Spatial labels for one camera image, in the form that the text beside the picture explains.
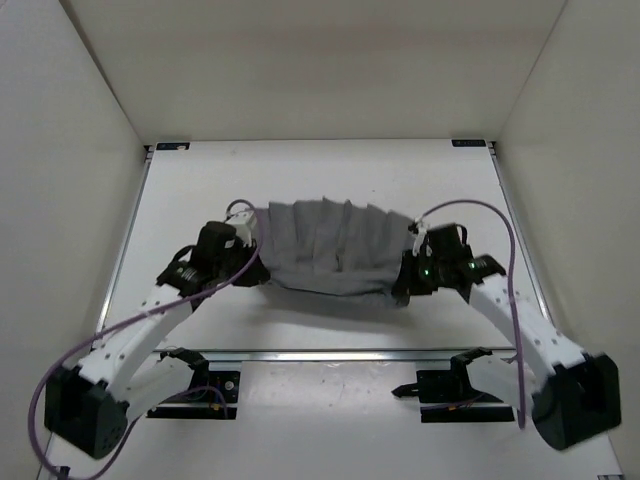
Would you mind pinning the right corner label sticker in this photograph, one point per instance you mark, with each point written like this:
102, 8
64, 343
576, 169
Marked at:
468, 143

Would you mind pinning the grey pleated skirt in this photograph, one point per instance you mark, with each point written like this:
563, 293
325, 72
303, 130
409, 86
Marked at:
336, 249

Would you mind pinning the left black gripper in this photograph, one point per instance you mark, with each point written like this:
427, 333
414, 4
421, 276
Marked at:
255, 272

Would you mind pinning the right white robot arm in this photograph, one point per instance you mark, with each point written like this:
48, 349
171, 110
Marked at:
569, 394

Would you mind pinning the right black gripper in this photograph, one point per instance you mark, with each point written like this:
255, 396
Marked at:
408, 283

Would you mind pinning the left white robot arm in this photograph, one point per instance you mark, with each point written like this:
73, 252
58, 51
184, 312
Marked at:
93, 402

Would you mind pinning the corner label sticker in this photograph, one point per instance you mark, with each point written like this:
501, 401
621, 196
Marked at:
468, 143
172, 146

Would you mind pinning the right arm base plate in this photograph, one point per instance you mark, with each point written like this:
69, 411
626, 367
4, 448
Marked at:
446, 396

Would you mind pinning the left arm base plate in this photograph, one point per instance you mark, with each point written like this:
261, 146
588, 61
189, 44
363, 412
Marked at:
213, 394

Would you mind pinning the left corner label sticker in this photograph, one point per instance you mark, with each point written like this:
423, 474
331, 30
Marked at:
172, 146

